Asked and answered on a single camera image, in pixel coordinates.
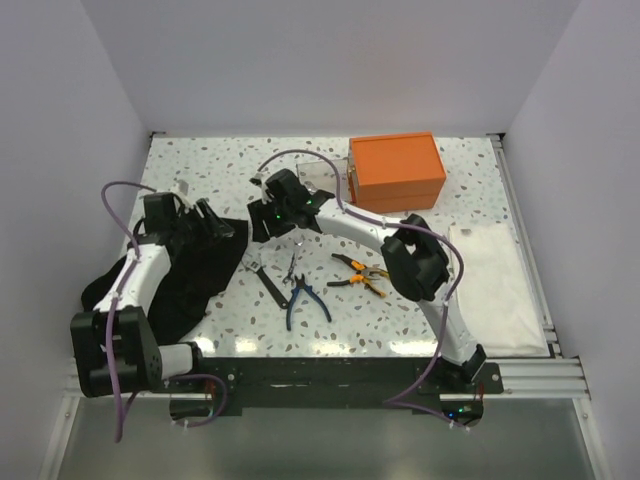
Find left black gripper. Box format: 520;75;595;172
170;198;233;255

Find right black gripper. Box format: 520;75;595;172
247;196;296;244

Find black-handled adjustable wrench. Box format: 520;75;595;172
242;254;289;310

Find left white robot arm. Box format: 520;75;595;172
70;192;234;397

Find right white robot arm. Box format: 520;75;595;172
248;169;486;393

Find small silver open-end wrench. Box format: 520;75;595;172
282;238;304;285

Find clear acrylic drawer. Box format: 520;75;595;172
296;158;352;203

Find orange-black long-nose pliers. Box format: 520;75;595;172
331;253;389;278

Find orange-black combination pliers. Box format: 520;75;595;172
326;270;389;298

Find orange storage box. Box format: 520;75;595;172
347;132;447;213

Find white folded cloth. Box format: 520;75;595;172
448;224;549;358

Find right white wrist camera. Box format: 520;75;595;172
250;171;272;204

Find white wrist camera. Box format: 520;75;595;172
250;171;272;204
170;180;193;210

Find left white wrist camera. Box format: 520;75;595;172
170;180;193;210

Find black drawstring fabric bag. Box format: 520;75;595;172
81;216;250;351

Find blue-handled cutting pliers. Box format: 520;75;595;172
285;274;332;332

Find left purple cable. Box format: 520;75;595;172
101;179;229;444

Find purple cable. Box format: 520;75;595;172
101;179;229;444
254;148;465;430

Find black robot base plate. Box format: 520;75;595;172
151;357;504;415

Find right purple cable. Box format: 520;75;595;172
254;148;465;430

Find aluminium frame rail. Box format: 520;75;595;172
497;358;590;400

